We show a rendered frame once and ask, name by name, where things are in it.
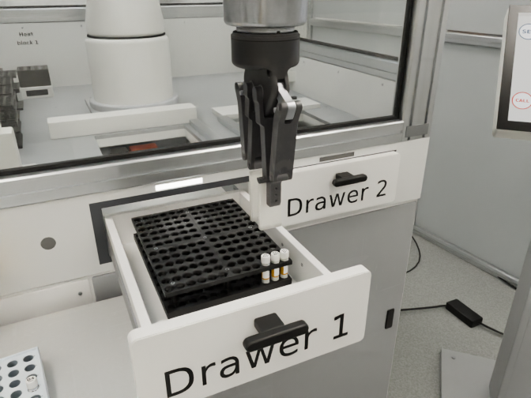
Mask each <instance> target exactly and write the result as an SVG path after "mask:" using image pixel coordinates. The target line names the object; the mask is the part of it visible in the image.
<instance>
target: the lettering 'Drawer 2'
mask: <svg viewBox="0 0 531 398"><path fill-rule="evenodd" d="M380 182H384V183H385V185H384V187H383V188H382V189H381V190H380V192H379V193H378V194H377V195H376V197H381V196H385V195H386V194H385V193H384V194H380V193H381V192H382V191H383V190H384V189H385V187H386V184H387V182H386V180H381V181H379V182H378V184H379V183H380ZM368 188H369V187H366V188H365V189H364V188H363V189H362V194H361V201H362V200H363V192H364V191H365V190H366V189H368ZM352 192H356V195H352V196H350V194H351V193H352ZM379 194H380V195H379ZM344 195H345V192H343V195H342V198H341V201H340V197H339V193H337V194H336V197H335V199H334V202H333V198H332V195H330V201H331V205H332V207H334V205H335V203H336V199H338V203H339V205H341V204H342V201H343V199H344ZM356 196H358V191H357V190H352V191H350V192H349V194H348V202H349V203H354V202H356V201H357V199H356V200H355V201H350V199H349V198H350V197H356ZM318 199H323V200H324V201H321V202H319V203H317V204H316V206H315V209H316V210H321V209H324V208H326V199H325V198H324V197H318V198H317V200H318ZM313 200H314V198H312V199H310V200H307V205H306V213H307V212H308V205H309V202H310V201H313ZM291 201H298V202H299V211H298V212H296V213H294V214H290V207H291ZM321 203H323V206H322V207H321V208H318V205H319V204H321ZM301 209H302V201H301V200H300V199H299V198H293V199H289V200H288V217H289V216H294V215H297V214H298V213H300V211H301Z"/></svg>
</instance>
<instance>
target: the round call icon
mask: <svg viewBox="0 0 531 398"><path fill-rule="evenodd" d="M510 109H514V110H525V111H531V92H521V91H512V94H511V102H510Z"/></svg>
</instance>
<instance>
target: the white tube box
mask: <svg viewBox="0 0 531 398"><path fill-rule="evenodd" d="M31 376H35V377H36V379H37V381H38V386H39V388H38V389H37V390H36V391H35V392H29V391H28V388H27V385H26V383H25V381H26V379H27V378H28V377H31ZM0 398H50V397H49V392H48V389H47V382H46V378H45V373H44V369H43V364H42V360H41V357H40V352H39V349H38V347H33V348H30V349H28V350H25V351H21V352H19V353H16V354H14V355H10V356H7V357H5V358H2V359H0Z"/></svg>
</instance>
